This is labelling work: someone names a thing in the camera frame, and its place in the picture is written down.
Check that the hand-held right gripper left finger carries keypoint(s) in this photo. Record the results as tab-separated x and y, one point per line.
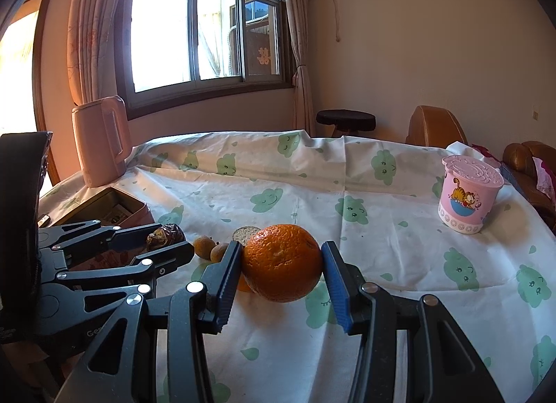
228	294

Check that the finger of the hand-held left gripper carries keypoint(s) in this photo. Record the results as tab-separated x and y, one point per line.
130	238
173	253

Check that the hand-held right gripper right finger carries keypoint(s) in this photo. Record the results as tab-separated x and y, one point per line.
336	294

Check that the dark round fruit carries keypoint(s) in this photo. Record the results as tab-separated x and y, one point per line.
167	236

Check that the pink metal tin box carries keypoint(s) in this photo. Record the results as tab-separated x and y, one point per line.
139	216

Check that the small brown kiwi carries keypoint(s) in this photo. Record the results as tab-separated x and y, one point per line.
203	247
218	252

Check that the white-topped brown round cake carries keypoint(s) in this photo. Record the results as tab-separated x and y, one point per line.
244	234

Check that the printed paper liner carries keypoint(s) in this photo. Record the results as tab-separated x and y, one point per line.
115	214

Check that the pink electric kettle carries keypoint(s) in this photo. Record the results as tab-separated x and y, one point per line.
100	146

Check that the pink cartoon cup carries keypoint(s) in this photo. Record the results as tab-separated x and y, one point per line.
467	199

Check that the round black stool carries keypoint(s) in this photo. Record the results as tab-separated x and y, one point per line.
345	120

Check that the pink patterned curtain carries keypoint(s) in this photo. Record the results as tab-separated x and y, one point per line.
95	38

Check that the sliding glass window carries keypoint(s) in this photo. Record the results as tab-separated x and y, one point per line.
165	29

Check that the beige curtain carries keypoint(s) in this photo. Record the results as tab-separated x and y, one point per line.
299	60

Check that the brown leather sofa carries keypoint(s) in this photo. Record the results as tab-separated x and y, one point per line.
521	155

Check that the floral cushion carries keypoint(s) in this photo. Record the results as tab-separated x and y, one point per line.
546	177

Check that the wooden door frame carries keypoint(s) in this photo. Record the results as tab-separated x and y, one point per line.
40	103

